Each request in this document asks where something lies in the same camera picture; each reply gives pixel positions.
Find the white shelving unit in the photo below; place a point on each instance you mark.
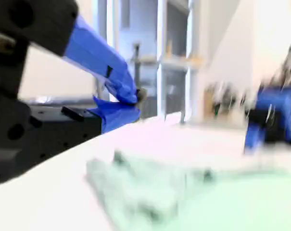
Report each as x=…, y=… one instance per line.
x=174, y=60

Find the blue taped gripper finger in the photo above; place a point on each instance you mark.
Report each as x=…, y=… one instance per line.
x=253, y=137

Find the pale green T-shirt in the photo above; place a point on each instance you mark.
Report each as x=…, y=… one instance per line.
x=231, y=204

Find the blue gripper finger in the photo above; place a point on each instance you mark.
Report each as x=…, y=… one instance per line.
x=94, y=53
x=116, y=118

